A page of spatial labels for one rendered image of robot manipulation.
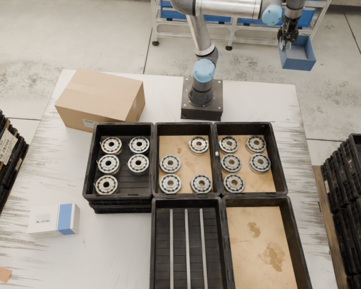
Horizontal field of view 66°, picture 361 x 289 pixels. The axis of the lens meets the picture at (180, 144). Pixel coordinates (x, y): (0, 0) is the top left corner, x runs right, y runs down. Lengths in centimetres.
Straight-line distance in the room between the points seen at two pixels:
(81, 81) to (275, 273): 138
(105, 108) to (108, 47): 189
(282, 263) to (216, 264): 28
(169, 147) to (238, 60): 197
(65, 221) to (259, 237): 88
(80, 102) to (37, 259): 79
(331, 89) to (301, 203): 190
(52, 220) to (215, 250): 74
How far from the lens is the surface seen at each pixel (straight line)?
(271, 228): 136
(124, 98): 158
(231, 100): 186
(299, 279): 130
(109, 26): 368
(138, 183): 137
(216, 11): 131
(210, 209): 132
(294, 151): 174
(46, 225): 145
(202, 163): 141
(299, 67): 161
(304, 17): 329
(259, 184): 142
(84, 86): 169
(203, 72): 153
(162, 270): 125
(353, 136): 215
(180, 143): 147
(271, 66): 328
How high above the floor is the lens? 207
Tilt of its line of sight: 58 degrees down
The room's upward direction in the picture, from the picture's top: 3 degrees clockwise
